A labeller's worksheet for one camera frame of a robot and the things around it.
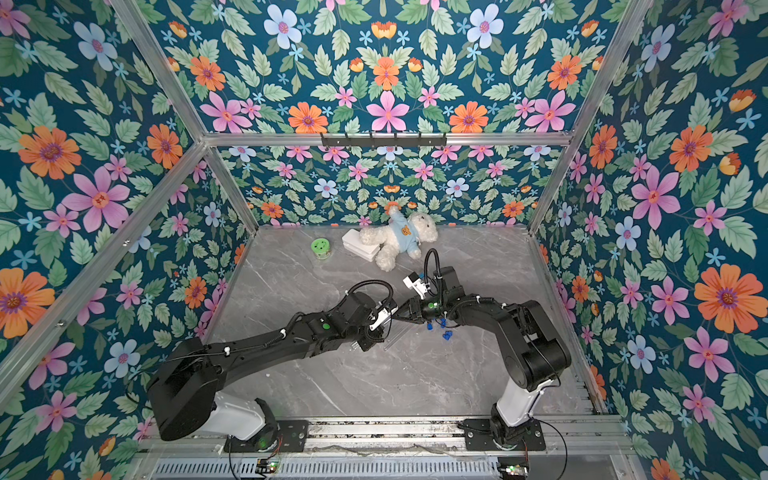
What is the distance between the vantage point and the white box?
42.3 inches

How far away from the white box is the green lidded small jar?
0.07m

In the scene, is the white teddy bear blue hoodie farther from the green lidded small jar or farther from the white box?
the green lidded small jar

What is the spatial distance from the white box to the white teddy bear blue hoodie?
15mm

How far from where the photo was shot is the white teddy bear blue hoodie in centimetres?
106

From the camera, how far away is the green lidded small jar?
3.60 feet

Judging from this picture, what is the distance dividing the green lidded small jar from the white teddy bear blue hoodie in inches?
5.6
